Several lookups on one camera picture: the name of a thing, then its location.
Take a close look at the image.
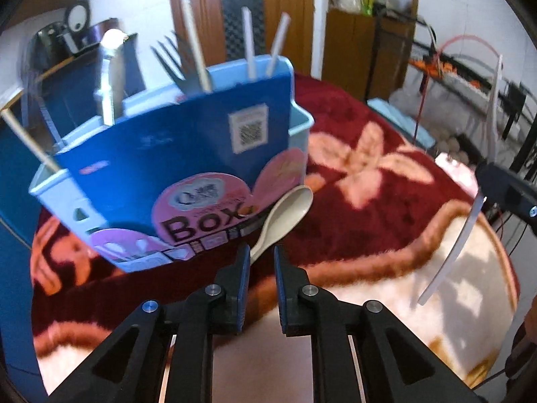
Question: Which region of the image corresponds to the red floral blanket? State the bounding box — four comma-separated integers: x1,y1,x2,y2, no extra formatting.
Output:
30,71,521,391

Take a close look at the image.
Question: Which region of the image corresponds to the wooden chopstick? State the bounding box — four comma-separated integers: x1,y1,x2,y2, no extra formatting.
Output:
181,0,212,92
1,110,61,174

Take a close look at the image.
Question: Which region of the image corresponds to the black kitchen appliance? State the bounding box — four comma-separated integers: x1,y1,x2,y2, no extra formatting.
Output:
29,25,70,65

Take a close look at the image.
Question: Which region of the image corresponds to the round dial scale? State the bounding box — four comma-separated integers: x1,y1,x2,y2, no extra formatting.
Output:
65,0,91,34

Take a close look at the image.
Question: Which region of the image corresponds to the metal table knife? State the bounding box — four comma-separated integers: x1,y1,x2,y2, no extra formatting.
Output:
96,29,129,127

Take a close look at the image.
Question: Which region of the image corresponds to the small metal fork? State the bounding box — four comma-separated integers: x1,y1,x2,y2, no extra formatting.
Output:
241,7,257,80

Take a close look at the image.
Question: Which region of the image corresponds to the blue utensil holder box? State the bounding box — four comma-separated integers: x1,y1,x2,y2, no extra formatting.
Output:
29,54,314,273

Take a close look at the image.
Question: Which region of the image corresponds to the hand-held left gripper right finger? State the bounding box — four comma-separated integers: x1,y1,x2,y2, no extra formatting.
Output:
274,245,483,403

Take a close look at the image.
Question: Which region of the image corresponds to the red cable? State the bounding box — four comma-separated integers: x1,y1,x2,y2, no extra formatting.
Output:
413,35,502,145

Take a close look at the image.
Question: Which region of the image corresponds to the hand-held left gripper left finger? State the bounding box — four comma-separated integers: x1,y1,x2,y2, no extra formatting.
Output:
48,243,251,403

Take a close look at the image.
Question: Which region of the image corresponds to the large metal fork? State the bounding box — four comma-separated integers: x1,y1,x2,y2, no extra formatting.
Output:
150,33,206,95

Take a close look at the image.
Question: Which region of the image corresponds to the light blue folded cloth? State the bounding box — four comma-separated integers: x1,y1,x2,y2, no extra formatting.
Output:
368,98,435,145

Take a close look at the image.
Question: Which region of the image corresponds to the wooden cabinet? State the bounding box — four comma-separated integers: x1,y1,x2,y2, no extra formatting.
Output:
325,8,416,101

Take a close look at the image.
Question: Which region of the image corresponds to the beige plastic knife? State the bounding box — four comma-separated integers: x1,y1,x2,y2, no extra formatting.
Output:
417,54,504,305

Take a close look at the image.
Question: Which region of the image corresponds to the beige plastic fork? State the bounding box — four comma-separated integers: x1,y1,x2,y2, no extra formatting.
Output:
265,12,291,78

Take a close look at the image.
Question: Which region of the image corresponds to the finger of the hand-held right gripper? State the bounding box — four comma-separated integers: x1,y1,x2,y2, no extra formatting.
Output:
475,163,537,232

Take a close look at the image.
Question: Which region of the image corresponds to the black wire rack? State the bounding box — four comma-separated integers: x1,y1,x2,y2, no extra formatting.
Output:
409,36,537,169

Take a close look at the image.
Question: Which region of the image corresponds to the beige plastic spoon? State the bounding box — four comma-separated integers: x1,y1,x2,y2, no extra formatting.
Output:
249,185,314,263

